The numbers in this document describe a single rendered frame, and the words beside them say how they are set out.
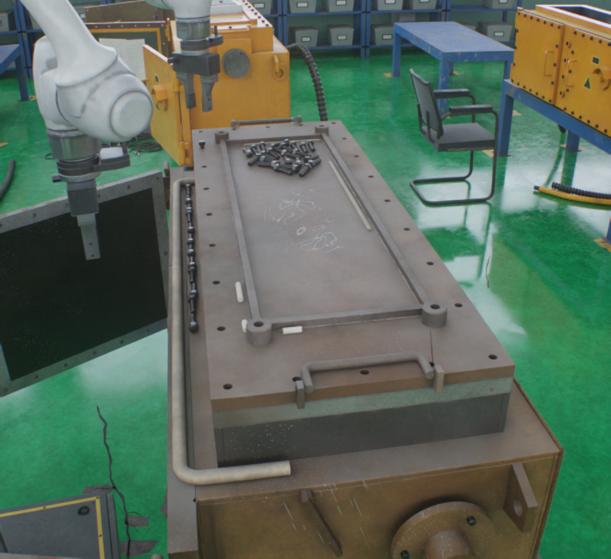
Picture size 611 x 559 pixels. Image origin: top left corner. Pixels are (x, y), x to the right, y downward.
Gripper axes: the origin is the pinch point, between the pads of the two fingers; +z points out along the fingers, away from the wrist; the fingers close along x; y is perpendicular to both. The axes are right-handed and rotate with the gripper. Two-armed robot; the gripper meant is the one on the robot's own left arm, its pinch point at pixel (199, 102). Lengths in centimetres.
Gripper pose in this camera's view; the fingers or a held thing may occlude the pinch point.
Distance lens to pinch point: 194.3
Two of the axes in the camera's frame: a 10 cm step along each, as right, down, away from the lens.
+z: 0.2, 8.8, 4.8
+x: 8.0, 2.7, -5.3
